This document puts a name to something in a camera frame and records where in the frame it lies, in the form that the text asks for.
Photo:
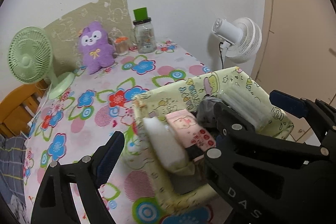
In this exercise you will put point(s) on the cotton swab container orange lid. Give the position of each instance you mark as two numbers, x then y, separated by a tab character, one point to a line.
121	45

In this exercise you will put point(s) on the green desk fan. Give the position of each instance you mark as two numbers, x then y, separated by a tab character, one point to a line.
30	60

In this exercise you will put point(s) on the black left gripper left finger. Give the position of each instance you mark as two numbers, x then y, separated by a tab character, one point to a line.
54	202

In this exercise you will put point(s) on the wooden bed headboard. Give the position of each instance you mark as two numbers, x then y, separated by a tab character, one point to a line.
19	107

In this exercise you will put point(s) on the purple plush toy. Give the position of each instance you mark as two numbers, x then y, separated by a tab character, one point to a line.
95	47

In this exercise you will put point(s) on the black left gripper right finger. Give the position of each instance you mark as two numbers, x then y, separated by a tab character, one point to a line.
269	180

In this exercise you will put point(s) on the glass mason jar green lid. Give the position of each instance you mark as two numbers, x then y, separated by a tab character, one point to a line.
143	31

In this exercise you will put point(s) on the white standing fan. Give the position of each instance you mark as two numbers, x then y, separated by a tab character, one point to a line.
240	40

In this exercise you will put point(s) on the floral tablecloth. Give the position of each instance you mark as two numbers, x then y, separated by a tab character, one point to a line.
86	115

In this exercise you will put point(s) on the blue plaid bedding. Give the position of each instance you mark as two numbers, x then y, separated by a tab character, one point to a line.
14	172

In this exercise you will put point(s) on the clear pack cotton pads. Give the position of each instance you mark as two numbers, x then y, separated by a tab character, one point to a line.
246	105

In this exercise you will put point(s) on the pink wet wipes pack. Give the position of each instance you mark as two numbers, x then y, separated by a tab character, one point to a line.
194	138

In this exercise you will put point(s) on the yellow cartoon fabric basket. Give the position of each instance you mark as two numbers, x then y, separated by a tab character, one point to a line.
187	94

